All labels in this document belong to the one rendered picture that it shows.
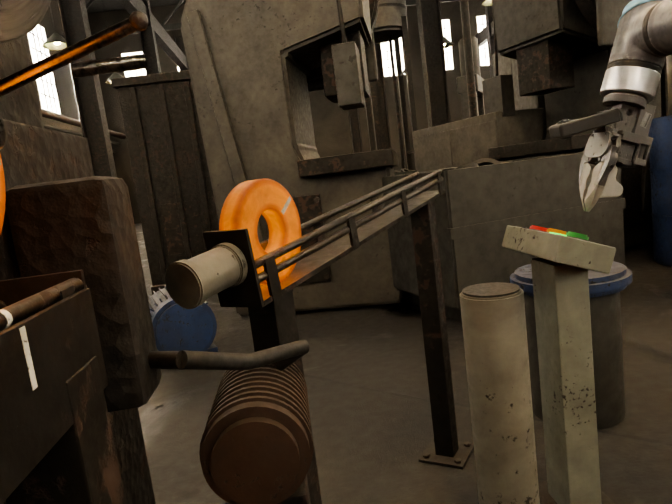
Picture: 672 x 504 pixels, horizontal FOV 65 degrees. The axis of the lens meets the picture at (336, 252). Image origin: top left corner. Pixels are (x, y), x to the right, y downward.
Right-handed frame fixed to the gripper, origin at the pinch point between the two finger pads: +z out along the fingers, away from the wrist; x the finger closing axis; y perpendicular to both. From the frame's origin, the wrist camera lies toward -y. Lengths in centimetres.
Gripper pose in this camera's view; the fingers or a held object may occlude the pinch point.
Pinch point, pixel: (584, 203)
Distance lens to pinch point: 109.0
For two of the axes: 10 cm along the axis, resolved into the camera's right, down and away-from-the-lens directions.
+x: -1.0, -1.3, 9.9
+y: 9.7, 2.1, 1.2
